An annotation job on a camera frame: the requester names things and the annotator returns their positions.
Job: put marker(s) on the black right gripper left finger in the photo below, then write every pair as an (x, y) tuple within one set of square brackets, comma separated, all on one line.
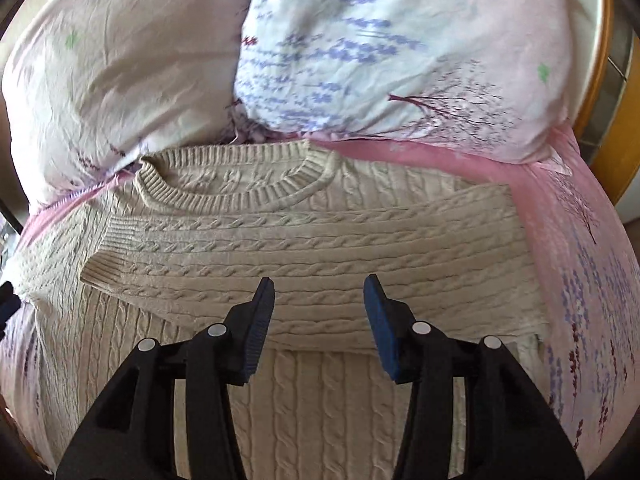
[(128, 433)]

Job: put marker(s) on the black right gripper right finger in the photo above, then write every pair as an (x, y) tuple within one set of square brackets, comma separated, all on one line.
[(475, 391)]

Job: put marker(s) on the beige cable-knit sweater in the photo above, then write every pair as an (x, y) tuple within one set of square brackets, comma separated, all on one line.
[(171, 250)]

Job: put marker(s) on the pink floral bed sheet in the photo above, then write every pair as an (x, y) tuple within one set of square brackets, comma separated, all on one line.
[(584, 264)]

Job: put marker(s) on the pink floral left pillow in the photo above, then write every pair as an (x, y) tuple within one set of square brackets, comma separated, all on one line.
[(92, 85)]

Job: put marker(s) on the wooden bed headboard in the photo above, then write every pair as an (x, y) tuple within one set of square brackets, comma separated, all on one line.
[(607, 125)]

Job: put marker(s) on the white lavender-print right pillow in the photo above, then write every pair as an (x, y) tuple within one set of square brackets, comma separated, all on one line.
[(482, 77)]

